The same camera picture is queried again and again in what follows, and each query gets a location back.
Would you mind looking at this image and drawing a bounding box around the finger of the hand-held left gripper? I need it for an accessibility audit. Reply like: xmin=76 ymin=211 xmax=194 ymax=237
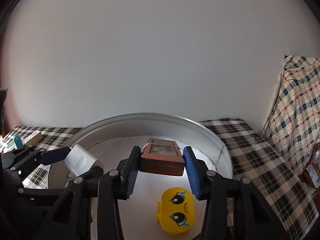
xmin=7 ymin=146 xmax=72 ymax=178
xmin=16 ymin=166 xmax=104 ymax=201

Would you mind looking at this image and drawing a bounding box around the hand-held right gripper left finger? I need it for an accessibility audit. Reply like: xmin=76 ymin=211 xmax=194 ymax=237
xmin=46 ymin=146 xmax=142 ymax=240

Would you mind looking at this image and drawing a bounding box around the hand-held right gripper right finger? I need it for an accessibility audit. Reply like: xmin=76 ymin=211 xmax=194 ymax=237
xmin=183 ymin=146 xmax=292 ymax=240

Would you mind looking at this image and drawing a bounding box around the white plastic case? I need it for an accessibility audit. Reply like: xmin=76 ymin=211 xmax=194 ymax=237
xmin=64 ymin=144 xmax=104 ymax=178

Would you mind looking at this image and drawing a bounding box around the brown wooden box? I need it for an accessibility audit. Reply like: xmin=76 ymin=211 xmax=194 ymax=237
xmin=139 ymin=138 xmax=187 ymax=177

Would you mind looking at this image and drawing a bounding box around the round metal tin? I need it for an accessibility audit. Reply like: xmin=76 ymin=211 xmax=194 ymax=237
xmin=47 ymin=112 xmax=234 ymax=240

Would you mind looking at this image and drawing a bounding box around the white box with cream side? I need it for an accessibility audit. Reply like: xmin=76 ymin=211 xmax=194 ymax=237
xmin=24 ymin=131 xmax=43 ymax=146

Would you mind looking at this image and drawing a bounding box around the yellow cartoon face box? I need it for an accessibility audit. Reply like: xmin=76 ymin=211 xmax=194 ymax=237
xmin=157 ymin=187 xmax=197 ymax=238

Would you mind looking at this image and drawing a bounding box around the white green packet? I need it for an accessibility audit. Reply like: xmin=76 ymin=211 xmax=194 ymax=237
xmin=0 ymin=140 xmax=17 ymax=153

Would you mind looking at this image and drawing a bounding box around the dark plaid bedsheet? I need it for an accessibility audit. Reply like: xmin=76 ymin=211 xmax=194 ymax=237
xmin=0 ymin=117 xmax=320 ymax=240

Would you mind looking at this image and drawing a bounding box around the clear plastic bag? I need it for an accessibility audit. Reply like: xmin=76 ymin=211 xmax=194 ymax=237
xmin=301 ymin=147 xmax=320 ymax=189

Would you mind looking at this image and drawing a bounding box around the light plaid blanket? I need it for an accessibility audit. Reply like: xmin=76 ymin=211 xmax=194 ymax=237
xmin=259 ymin=55 xmax=320 ymax=188

